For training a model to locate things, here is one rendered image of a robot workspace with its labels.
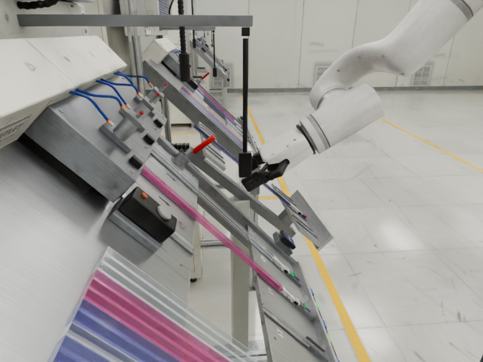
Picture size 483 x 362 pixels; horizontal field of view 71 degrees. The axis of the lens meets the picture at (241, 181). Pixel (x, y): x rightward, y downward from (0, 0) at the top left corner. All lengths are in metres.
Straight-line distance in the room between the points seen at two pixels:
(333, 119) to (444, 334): 1.50
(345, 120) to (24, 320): 0.61
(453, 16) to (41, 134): 0.66
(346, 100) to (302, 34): 7.71
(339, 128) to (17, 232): 0.57
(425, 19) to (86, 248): 0.64
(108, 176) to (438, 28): 0.59
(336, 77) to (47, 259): 0.64
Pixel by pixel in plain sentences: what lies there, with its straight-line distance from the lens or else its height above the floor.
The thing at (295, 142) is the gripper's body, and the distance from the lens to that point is 0.70.
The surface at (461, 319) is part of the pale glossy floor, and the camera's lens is 2.16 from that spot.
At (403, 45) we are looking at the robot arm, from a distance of 0.72.
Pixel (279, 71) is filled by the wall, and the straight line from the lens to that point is 8.38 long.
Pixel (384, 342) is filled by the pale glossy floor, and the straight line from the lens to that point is 1.88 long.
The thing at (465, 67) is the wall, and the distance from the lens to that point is 10.22.
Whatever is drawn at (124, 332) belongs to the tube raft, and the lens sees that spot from 0.37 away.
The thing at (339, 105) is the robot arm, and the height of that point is 1.19.
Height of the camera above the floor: 1.33
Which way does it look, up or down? 24 degrees down
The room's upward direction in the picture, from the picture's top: straight up
